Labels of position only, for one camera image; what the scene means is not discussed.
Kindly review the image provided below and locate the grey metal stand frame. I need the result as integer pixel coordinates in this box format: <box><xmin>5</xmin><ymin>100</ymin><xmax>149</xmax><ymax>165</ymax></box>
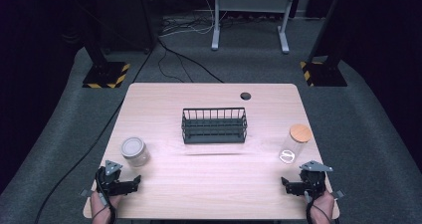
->
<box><xmin>211</xmin><ymin>0</ymin><xmax>297</xmax><ymax>55</ymax></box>

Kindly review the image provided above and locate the black wire rack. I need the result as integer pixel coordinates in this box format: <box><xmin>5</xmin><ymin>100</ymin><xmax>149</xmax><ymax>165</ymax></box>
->
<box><xmin>180</xmin><ymin>107</ymin><xmax>249</xmax><ymax>144</ymax></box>

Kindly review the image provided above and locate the black yellow striped stand base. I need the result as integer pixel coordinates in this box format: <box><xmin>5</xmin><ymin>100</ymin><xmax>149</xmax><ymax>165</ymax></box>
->
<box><xmin>82</xmin><ymin>34</ymin><xmax>131</xmax><ymax>90</ymax></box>
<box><xmin>300</xmin><ymin>0</ymin><xmax>348</xmax><ymax>88</ymax></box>

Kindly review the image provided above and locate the right hand-held gripper cable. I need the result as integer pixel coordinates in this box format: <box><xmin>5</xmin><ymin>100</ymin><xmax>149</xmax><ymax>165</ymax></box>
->
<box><xmin>304</xmin><ymin>189</ymin><xmax>334</xmax><ymax>224</ymax></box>

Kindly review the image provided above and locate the long black floor cable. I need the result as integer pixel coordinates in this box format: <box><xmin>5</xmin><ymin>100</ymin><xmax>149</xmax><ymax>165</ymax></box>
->
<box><xmin>34</xmin><ymin>38</ymin><xmax>225</xmax><ymax>224</ymax></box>

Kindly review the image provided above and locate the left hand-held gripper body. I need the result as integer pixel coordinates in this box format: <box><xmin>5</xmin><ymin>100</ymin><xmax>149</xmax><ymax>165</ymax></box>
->
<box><xmin>95</xmin><ymin>159</ymin><xmax>124</xmax><ymax>198</ymax></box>

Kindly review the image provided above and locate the glass jar with metal lid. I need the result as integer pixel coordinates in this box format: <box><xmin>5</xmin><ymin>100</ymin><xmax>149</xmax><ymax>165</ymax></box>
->
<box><xmin>119</xmin><ymin>136</ymin><xmax>151</xmax><ymax>168</ymax></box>

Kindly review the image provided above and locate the glass jar with wooden lid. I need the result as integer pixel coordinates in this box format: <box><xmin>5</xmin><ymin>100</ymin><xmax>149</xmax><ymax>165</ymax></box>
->
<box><xmin>278</xmin><ymin>123</ymin><xmax>314</xmax><ymax>165</ymax></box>

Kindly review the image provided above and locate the bundle of floor cables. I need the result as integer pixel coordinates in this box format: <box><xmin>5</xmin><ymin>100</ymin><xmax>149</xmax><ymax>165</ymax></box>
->
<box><xmin>158</xmin><ymin>0</ymin><xmax>233</xmax><ymax>39</ymax></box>

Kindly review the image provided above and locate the black cabinet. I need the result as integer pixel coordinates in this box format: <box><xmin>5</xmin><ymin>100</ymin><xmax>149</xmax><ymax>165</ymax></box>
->
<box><xmin>89</xmin><ymin>0</ymin><xmax>158</xmax><ymax>55</ymax></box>

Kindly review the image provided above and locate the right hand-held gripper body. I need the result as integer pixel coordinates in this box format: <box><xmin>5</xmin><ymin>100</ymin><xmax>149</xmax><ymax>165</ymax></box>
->
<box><xmin>298</xmin><ymin>159</ymin><xmax>334</xmax><ymax>200</ymax></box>

